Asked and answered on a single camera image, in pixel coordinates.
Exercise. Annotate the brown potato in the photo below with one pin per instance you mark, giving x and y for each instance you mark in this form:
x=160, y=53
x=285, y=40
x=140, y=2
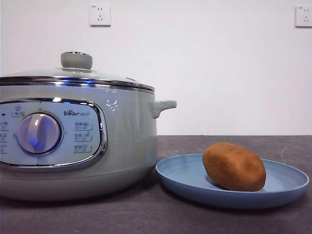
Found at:
x=234, y=167

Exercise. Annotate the glass lid with green knob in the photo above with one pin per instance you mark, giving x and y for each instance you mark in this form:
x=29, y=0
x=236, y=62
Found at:
x=76, y=61

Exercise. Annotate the pale green electric steamer pot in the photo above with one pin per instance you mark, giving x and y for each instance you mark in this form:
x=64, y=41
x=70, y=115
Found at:
x=129, y=146

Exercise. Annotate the blue round plate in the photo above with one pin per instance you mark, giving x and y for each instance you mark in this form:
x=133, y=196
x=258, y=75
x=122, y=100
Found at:
x=181, y=175

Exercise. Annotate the white round control dial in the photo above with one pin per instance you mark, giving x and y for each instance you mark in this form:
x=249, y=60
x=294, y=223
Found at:
x=39, y=132

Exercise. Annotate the white wall socket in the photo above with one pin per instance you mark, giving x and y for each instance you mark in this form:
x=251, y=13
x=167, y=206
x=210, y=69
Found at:
x=100, y=15
x=304, y=16

